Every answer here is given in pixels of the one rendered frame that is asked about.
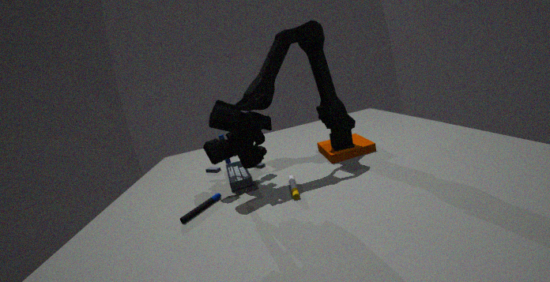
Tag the black marker with blue cap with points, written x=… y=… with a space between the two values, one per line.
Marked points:
x=201 y=207

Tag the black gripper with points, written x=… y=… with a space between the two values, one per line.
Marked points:
x=219 y=150

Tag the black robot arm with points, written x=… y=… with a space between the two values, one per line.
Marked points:
x=259 y=96

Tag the blue stylus with grey tip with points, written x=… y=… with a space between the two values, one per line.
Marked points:
x=226 y=160

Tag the keyboard with white letter keys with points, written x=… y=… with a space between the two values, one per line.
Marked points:
x=239 y=177

